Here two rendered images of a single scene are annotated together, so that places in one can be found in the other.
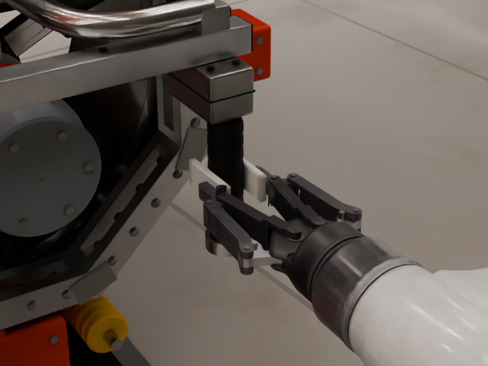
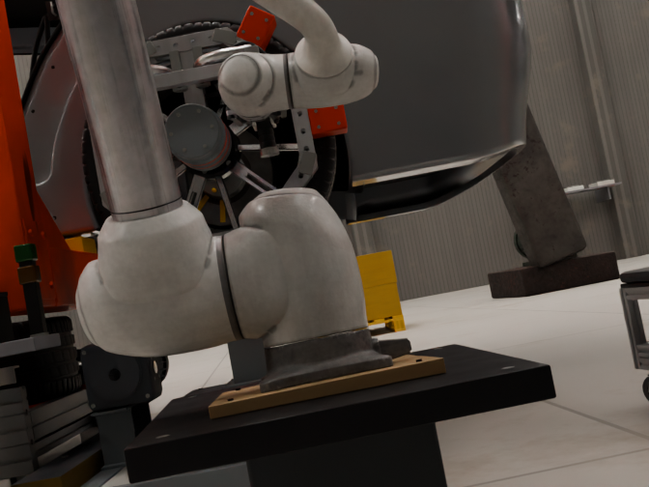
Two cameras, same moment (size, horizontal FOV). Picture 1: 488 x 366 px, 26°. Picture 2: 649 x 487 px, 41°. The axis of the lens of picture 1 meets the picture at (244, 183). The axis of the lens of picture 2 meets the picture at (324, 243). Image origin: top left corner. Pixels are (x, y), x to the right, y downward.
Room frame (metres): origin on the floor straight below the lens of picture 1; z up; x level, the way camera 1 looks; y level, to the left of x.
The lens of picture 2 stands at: (-0.63, -1.07, 0.43)
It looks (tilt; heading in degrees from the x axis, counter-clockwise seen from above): 3 degrees up; 33
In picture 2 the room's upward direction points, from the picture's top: 11 degrees counter-clockwise
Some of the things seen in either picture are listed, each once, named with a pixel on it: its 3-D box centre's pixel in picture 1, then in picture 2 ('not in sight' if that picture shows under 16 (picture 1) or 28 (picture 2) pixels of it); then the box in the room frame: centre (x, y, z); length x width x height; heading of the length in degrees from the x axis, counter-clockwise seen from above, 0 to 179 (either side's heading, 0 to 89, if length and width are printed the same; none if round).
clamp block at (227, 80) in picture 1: (208, 78); not in sight; (0.95, 0.03, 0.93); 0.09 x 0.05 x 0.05; 32
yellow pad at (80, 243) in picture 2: not in sight; (68, 249); (1.19, 1.03, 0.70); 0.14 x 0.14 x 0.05; 32
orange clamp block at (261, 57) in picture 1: (225, 50); (327, 120); (1.20, 0.02, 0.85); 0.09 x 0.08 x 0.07; 122
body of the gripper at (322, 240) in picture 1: (317, 253); not in sight; (0.79, -0.07, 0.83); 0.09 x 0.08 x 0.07; 32
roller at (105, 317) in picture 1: (70, 287); not in sight; (1.18, 0.24, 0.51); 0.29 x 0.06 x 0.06; 32
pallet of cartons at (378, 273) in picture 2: not in sight; (352, 297); (5.71, 2.80, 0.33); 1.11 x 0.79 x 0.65; 39
